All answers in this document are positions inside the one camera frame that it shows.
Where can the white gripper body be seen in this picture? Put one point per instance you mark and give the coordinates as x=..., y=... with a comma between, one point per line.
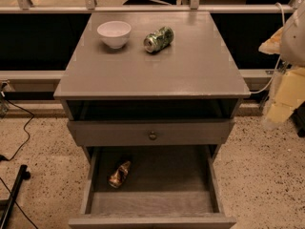
x=294, y=43

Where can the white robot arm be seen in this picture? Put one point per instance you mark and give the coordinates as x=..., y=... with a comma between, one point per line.
x=296, y=23

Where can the grey wooden drawer cabinet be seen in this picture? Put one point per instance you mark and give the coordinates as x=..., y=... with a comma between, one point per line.
x=194, y=78

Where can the closed grey top drawer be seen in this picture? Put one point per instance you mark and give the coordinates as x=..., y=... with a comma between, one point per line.
x=133, y=133

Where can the green soda can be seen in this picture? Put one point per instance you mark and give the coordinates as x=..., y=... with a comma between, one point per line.
x=158, y=40

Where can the round brass drawer knob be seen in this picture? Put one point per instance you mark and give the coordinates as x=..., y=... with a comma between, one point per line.
x=152, y=135

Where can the open grey middle drawer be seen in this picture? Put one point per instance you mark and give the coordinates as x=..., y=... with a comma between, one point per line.
x=168, y=187

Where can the white ceramic bowl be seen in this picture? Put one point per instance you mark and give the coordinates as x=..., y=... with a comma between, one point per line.
x=115, y=34

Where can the black stand leg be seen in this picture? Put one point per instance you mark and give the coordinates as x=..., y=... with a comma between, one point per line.
x=7, y=204

